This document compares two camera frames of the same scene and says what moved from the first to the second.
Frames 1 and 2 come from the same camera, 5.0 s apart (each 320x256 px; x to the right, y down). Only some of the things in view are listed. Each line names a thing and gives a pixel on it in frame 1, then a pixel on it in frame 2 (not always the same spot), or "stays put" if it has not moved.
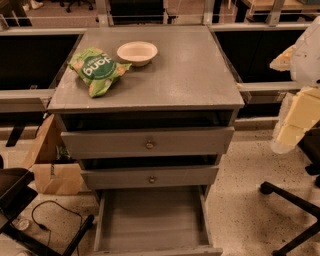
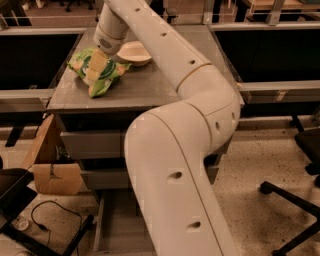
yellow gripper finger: [283, 61] to [92, 75]
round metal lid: [21, 224] stays put
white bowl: [137, 52] stays put
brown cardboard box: [55, 171] stays put
